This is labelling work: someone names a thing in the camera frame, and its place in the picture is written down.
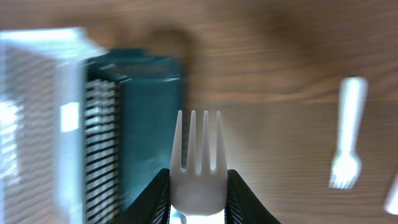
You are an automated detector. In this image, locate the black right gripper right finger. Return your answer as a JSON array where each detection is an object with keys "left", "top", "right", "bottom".
[{"left": 224, "top": 169, "right": 280, "bottom": 224}]

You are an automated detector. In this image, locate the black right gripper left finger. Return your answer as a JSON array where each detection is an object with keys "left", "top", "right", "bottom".
[{"left": 116, "top": 169, "right": 170, "bottom": 224}]

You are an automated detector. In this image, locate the white plastic fork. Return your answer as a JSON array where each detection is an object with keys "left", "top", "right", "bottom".
[{"left": 169, "top": 110, "right": 228, "bottom": 217}]

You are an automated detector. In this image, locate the mint green plastic fork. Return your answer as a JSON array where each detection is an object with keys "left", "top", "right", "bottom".
[{"left": 329, "top": 77, "right": 368, "bottom": 189}]

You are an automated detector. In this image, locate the pink plastic spoon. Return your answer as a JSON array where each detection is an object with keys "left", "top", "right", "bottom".
[{"left": 384, "top": 175, "right": 398, "bottom": 215}]

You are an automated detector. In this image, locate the dark green mesh basket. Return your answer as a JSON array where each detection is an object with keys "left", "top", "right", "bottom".
[{"left": 83, "top": 49, "right": 184, "bottom": 223}]

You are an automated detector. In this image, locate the clear plastic mesh basket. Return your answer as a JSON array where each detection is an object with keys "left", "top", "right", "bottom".
[{"left": 1, "top": 27, "right": 105, "bottom": 223}]

